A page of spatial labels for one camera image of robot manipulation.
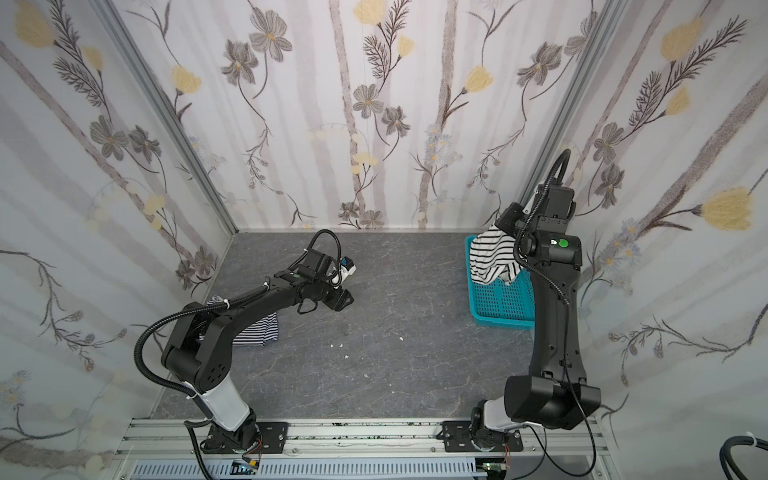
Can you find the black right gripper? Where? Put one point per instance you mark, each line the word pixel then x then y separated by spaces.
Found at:
pixel 512 218

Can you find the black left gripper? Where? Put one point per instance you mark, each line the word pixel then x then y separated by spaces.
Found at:
pixel 335 292

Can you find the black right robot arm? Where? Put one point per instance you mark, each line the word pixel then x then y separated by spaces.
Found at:
pixel 555 393

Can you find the blue white striped tank top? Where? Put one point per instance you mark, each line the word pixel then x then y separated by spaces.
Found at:
pixel 258 332

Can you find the aluminium mounting rail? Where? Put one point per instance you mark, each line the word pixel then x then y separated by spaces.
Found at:
pixel 416 437

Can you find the white slotted cable duct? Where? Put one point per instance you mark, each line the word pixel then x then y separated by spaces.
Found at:
pixel 356 468

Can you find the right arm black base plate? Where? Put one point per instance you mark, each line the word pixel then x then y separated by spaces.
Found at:
pixel 462 436

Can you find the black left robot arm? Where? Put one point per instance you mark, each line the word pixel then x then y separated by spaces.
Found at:
pixel 194 351

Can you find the black white striped tank top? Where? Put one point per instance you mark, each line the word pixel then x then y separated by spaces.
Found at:
pixel 491 258

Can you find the teal plastic basket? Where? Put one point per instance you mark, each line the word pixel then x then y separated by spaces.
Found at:
pixel 500 304

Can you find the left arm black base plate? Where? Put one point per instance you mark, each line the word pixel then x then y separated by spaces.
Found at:
pixel 264 437

